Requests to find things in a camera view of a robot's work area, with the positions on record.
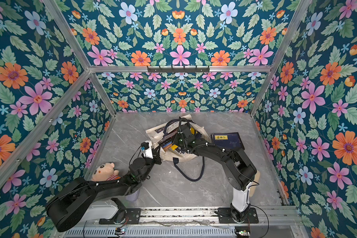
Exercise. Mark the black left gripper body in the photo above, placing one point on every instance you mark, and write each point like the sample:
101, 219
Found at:
148, 164

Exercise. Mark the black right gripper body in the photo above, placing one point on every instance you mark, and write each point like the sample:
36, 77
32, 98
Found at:
181, 142

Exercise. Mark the cream canvas tote bag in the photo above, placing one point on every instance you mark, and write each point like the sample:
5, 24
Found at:
156, 134

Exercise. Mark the navy book yellow label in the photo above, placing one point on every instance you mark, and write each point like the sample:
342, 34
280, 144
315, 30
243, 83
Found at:
230, 140

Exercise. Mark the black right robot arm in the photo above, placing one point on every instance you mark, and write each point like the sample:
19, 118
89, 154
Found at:
238, 168

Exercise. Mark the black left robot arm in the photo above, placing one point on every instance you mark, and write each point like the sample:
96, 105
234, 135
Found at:
67, 208

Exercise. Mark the yellow spine book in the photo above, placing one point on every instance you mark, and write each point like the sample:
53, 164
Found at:
175, 147

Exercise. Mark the dark striped book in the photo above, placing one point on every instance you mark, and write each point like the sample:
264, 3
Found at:
167, 141

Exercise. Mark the purple pouch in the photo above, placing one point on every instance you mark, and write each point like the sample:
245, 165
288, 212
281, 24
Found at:
133, 197

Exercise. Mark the plush doll toy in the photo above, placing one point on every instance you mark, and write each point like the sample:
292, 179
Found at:
106, 172

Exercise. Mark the beige pouch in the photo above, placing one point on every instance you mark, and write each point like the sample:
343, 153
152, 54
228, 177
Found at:
254, 184

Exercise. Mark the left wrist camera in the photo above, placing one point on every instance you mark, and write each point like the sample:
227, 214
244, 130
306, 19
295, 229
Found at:
146, 148

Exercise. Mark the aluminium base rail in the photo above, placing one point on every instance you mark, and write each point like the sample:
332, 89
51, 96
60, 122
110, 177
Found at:
195, 222

